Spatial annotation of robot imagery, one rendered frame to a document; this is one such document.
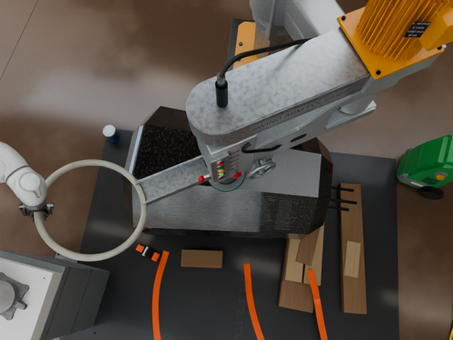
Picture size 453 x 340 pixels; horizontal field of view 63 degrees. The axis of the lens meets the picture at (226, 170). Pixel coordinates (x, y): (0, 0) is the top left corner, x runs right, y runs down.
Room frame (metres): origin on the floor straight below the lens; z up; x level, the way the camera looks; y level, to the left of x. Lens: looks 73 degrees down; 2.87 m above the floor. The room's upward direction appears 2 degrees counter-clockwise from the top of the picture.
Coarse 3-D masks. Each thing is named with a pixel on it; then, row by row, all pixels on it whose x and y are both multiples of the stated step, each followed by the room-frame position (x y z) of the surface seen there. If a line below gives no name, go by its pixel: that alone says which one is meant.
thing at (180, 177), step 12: (180, 168) 0.57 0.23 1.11; (192, 168) 0.57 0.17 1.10; (204, 168) 0.57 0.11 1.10; (144, 180) 0.50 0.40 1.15; (156, 180) 0.51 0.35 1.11; (168, 180) 0.51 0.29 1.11; (180, 180) 0.51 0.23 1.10; (192, 180) 0.50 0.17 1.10; (204, 180) 0.50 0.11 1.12; (144, 192) 0.45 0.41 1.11; (156, 192) 0.45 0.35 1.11; (168, 192) 0.43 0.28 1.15
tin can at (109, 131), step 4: (104, 128) 1.24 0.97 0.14; (108, 128) 1.24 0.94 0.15; (112, 128) 1.24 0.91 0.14; (104, 132) 1.21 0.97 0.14; (108, 132) 1.20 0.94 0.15; (112, 132) 1.20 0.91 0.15; (116, 132) 1.22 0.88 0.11; (108, 136) 1.17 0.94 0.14; (112, 136) 1.18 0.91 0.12; (116, 136) 1.19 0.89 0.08; (112, 140) 1.17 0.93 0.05; (116, 140) 1.18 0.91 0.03
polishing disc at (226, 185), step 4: (244, 172) 0.59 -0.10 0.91; (208, 180) 0.56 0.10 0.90; (224, 180) 0.55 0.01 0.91; (228, 180) 0.55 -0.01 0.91; (232, 180) 0.55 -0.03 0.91; (236, 180) 0.55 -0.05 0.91; (240, 180) 0.55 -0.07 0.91; (212, 184) 0.53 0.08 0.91; (216, 184) 0.53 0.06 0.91; (220, 184) 0.53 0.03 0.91; (224, 184) 0.53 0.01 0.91; (228, 184) 0.53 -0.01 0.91; (232, 184) 0.53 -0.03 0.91; (236, 184) 0.53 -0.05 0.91; (216, 188) 0.51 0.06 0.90; (220, 188) 0.51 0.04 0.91; (224, 188) 0.51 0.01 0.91; (228, 188) 0.50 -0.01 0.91; (232, 188) 0.50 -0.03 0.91
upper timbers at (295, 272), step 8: (320, 232) 0.33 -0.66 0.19; (288, 240) 0.29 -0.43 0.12; (296, 240) 0.28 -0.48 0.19; (320, 240) 0.28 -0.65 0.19; (288, 248) 0.23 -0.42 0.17; (296, 248) 0.23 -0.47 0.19; (320, 248) 0.22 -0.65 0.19; (288, 256) 0.17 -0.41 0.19; (296, 256) 0.17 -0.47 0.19; (320, 256) 0.16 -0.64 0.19; (288, 264) 0.12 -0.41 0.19; (296, 264) 0.12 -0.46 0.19; (304, 264) 0.12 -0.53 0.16; (312, 264) 0.11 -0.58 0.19; (320, 264) 0.11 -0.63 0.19; (288, 272) 0.07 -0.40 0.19; (296, 272) 0.07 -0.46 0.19; (304, 272) 0.06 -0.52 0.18; (320, 272) 0.06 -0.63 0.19; (288, 280) 0.01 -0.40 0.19; (296, 280) 0.01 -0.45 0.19; (304, 280) 0.01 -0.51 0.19; (320, 280) 0.01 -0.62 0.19
